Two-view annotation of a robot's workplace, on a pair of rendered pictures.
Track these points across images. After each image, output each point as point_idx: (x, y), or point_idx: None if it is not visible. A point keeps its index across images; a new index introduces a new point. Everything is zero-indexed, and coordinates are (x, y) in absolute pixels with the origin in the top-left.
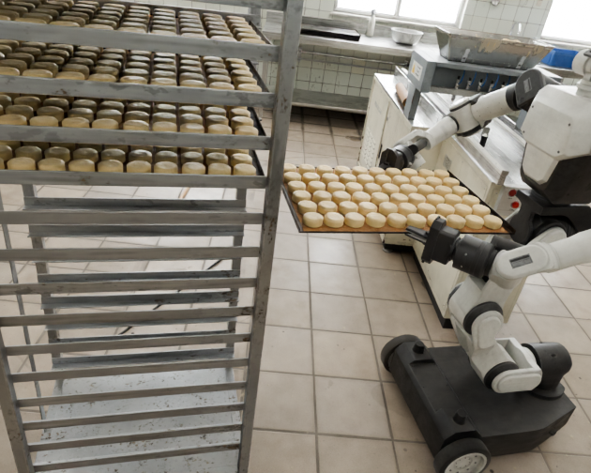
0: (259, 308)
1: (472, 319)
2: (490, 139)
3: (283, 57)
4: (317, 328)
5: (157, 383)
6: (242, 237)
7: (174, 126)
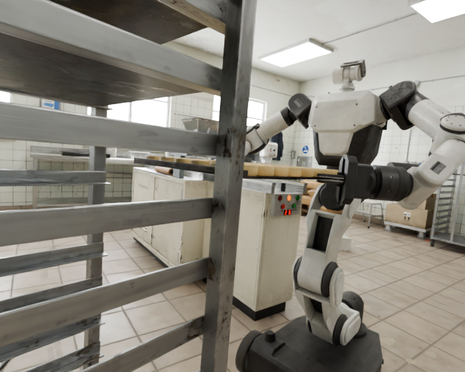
0: (223, 310)
1: (328, 280)
2: None
3: None
4: (162, 366)
5: None
6: (102, 261)
7: None
